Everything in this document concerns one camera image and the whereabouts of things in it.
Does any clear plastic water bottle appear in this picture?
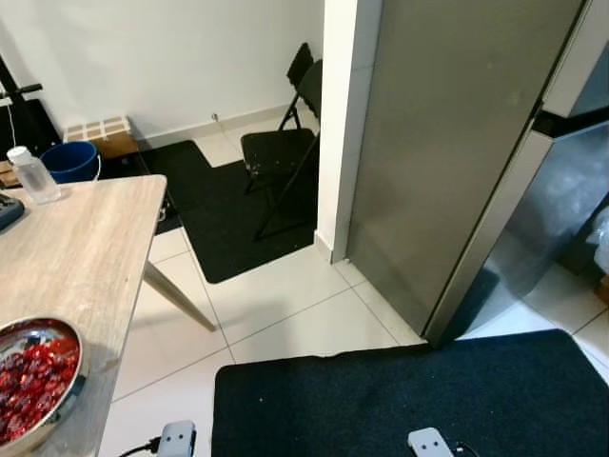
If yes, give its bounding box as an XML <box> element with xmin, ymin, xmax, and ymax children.
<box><xmin>7</xmin><ymin>146</ymin><xmax>64</xmax><ymax>207</ymax></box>

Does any silver freezer door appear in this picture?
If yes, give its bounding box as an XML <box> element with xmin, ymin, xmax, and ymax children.
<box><xmin>540</xmin><ymin>0</ymin><xmax>609</xmax><ymax>121</ymax></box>

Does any black folding chair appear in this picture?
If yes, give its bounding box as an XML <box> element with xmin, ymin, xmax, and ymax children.
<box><xmin>239</xmin><ymin>42</ymin><xmax>324</xmax><ymax>242</ymax></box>

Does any black floor mat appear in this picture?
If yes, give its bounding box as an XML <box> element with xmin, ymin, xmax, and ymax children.
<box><xmin>95</xmin><ymin>140</ymin><xmax>250</xmax><ymax>234</ymax></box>
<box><xmin>179</xmin><ymin>186</ymin><xmax>324</xmax><ymax>286</ymax></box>

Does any cardboard box with white patches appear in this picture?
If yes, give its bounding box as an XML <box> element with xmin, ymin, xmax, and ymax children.
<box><xmin>62</xmin><ymin>115</ymin><xmax>140</xmax><ymax>161</ymax></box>

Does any wooden table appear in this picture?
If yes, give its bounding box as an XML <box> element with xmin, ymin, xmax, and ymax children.
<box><xmin>0</xmin><ymin>174</ymin><xmax>219</xmax><ymax>457</ymax></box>

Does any blue bucket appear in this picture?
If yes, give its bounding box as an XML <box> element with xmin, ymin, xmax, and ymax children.
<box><xmin>40</xmin><ymin>141</ymin><xmax>102</xmax><ymax>185</ymax></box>

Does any steel bowl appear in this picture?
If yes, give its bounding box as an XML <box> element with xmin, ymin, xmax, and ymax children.
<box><xmin>0</xmin><ymin>316</ymin><xmax>88</xmax><ymax>457</ymax></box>

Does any red berries heap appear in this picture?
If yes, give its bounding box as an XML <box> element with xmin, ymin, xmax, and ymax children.
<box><xmin>0</xmin><ymin>333</ymin><xmax>81</xmax><ymax>446</ymax></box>

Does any black case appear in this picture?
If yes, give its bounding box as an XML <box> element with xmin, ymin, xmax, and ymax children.
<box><xmin>0</xmin><ymin>190</ymin><xmax>28</xmax><ymax>235</ymax></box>

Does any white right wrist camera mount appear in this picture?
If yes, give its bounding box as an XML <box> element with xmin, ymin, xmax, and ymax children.
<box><xmin>406</xmin><ymin>427</ymin><xmax>457</xmax><ymax>457</ymax></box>

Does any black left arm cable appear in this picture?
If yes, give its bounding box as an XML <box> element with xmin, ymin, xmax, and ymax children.
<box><xmin>118</xmin><ymin>436</ymin><xmax>161</xmax><ymax>457</ymax></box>

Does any black metal gantry frame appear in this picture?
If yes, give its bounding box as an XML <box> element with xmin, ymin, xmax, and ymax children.
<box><xmin>0</xmin><ymin>52</ymin><xmax>60</xmax><ymax>163</ymax></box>

